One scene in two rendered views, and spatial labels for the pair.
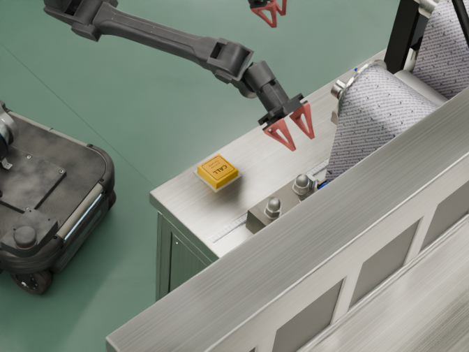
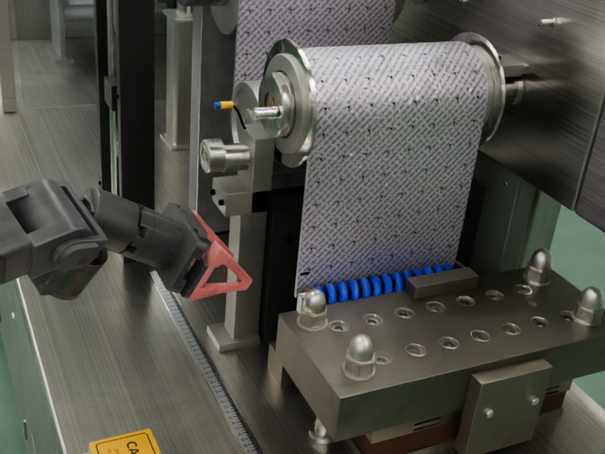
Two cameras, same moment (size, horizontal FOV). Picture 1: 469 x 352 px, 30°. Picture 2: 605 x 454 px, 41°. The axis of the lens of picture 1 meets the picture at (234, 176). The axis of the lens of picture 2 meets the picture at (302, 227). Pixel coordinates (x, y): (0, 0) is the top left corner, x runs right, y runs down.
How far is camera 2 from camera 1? 1.45 m
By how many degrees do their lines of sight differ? 56
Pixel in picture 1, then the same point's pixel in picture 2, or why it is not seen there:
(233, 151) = (84, 430)
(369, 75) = (311, 55)
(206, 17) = not seen: outside the picture
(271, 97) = (164, 229)
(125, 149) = not seen: outside the picture
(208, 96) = not seen: outside the picture
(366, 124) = (365, 122)
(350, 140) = (338, 177)
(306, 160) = (167, 349)
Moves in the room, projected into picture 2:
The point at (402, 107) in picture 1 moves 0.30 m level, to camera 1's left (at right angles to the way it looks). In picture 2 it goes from (392, 59) to (286, 140)
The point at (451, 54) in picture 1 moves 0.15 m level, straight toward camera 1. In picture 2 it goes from (291, 12) to (383, 39)
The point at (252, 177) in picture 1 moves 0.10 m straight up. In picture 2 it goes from (164, 424) to (164, 356)
